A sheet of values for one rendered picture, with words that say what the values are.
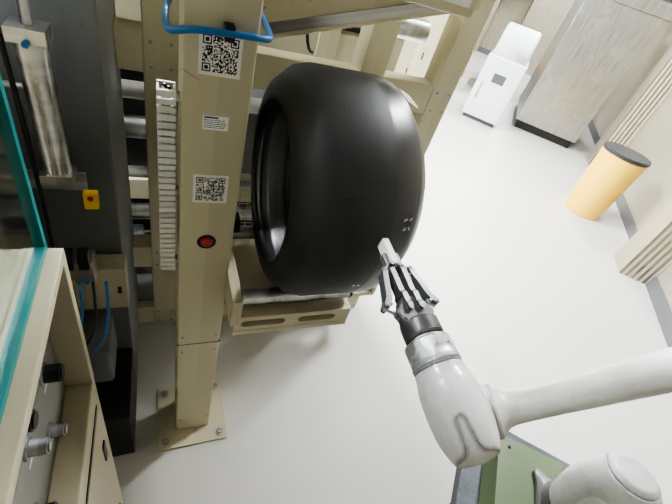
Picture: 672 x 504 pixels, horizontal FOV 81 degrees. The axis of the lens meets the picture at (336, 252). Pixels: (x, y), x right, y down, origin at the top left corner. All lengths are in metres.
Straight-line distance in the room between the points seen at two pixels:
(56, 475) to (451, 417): 0.69
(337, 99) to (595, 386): 0.70
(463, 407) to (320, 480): 1.29
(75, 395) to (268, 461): 1.06
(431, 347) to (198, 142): 0.61
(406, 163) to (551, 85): 6.26
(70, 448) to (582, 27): 6.91
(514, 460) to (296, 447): 0.94
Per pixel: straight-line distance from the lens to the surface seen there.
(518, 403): 0.85
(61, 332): 0.86
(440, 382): 0.69
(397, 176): 0.86
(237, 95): 0.84
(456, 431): 0.68
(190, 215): 0.99
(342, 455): 1.96
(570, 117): 7.20
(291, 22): 1.24
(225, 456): 1.88
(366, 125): 0.86
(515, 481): 1.34
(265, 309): 1.16
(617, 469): 1.17
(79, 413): 0.98
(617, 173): 4.98
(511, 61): 6.46
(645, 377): 0.78
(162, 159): 0.91
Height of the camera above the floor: 1.75
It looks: 39 degrees down
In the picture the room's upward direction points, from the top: 20 degrees clockwise
